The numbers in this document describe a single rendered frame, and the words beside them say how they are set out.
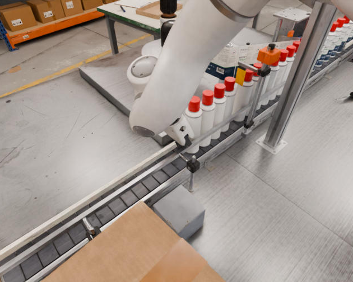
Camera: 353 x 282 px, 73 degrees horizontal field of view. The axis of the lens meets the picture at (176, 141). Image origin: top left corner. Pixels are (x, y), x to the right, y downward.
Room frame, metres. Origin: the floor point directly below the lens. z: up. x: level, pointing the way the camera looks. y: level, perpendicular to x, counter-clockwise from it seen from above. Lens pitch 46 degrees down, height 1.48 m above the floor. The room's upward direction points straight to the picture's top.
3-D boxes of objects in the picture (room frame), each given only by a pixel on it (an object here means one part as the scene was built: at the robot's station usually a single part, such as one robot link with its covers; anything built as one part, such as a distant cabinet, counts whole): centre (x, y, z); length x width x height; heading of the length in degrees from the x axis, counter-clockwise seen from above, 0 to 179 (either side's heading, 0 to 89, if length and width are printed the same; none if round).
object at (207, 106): (0.58, -0.09, 0.98); 0.05 x 0.05 x 0.20
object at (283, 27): (1.05, -0.48, 1.01); 0.14 x 0.13 x 0.26; 131
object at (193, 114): (0.55, -0.05, 0.98); 0.05 x 0.05 x 0.20
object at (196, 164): (0.43, -0.03, 0.91); 0.07 x 0.03 x 0.16; 41
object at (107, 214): (0.70, -0.23, 0.86); 1.65 x 0.08 x 0.04; 131
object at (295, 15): (1.06, -0.48, 1.14); 0.14 x 0.11 x 0.01; 131
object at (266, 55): (0.64, -0.23, 1.05); 0.10 x 0.04 x 0.33; 41
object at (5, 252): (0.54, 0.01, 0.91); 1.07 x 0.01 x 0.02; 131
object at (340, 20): (1.18, -0.76, 0.98); 0.05 x 0.05 x 0.20
